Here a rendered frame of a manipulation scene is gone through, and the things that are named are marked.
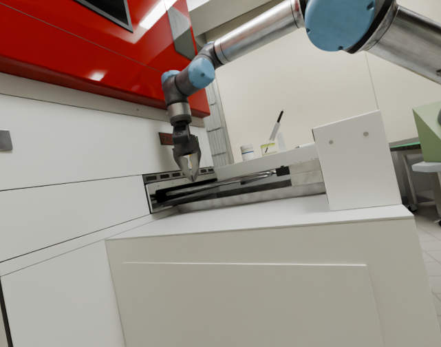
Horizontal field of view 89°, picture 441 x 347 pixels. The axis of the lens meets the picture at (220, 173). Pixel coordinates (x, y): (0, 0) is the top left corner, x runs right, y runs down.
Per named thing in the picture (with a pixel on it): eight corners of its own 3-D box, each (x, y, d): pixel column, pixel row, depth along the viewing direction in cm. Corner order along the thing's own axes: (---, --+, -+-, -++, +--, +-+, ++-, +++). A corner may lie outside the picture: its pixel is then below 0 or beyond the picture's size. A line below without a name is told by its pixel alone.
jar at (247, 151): (241, 163, 124) (237, 146, 124) (246, 162, 130) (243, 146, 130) (253, 160, 120) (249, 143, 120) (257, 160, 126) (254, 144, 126)
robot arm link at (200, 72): (208, 45, 67) (184, 63, 74) (194, 63, 60) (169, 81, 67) (223, 69, 71) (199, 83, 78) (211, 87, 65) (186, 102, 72)
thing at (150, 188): (149, 213, 72) (144, 184, 72) (217, 191, 110) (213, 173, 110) (153, 213, 71) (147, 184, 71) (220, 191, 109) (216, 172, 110)
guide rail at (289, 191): (179, 213, 80) (177, 204, 80) (182, 211, 81) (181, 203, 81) (332, 191, 55) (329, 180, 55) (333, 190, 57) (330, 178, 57)
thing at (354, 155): (330, 211, 36) (312, 127, 36) (338, 177, 84) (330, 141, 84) (402, 204, 32) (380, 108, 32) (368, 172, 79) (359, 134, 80)
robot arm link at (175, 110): (187, 100, 71) (162, 106, 71) (190, 114, 71) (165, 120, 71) (190, 108, 78) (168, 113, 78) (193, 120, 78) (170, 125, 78)
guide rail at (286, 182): (217, 199, 103) (215, 192, 103) (219, 197, 105) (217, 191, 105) (336, 180, 78) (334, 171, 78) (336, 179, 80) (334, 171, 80)
